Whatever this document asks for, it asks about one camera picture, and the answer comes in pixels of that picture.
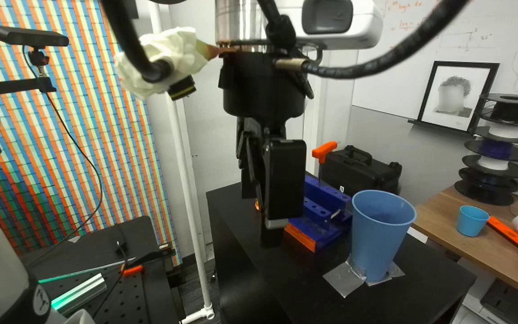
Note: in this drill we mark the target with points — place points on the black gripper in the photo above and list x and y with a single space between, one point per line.
261 83

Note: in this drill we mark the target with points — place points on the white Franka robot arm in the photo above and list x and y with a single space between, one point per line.
355 29

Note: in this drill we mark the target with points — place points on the large blue plastic cup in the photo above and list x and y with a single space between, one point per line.
380 234

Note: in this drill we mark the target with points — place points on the small blue cup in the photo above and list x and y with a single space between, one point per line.
472 219

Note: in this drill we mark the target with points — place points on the blue and orange rack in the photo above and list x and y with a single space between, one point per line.
322 209

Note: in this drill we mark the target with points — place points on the black hard carrying case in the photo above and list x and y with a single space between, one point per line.
360 171

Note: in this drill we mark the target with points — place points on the black cabinet table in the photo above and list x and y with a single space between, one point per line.
295 281

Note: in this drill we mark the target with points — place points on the cream foam wrap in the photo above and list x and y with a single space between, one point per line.
179 54

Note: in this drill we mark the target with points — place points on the black clamp with orange grip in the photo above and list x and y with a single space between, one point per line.
143 263

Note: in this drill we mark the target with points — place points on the black perforated breadboard table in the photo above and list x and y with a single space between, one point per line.
134 299

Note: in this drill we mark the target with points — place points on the black framed portrait picture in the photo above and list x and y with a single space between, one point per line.
454 95

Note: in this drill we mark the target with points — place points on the white filament spool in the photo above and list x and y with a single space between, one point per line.
493 164
504 133

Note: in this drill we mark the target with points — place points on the wooden desk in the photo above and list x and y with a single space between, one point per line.
481 252

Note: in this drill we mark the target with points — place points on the shiny green metal bar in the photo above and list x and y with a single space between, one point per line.
76 293

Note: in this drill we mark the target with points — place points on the blue filament spool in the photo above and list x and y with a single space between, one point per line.
499 149

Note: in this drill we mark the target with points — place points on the white computer tower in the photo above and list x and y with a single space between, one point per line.
468 306

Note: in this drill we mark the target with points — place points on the empty black filament spool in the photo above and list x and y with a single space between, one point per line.
513 110

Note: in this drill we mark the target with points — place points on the orange flat hand tool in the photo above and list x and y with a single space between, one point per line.
517 236

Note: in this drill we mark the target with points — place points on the black horizontal mounting bar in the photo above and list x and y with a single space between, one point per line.
17 86

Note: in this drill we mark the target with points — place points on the black stereo camera bar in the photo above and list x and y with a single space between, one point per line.
27 36

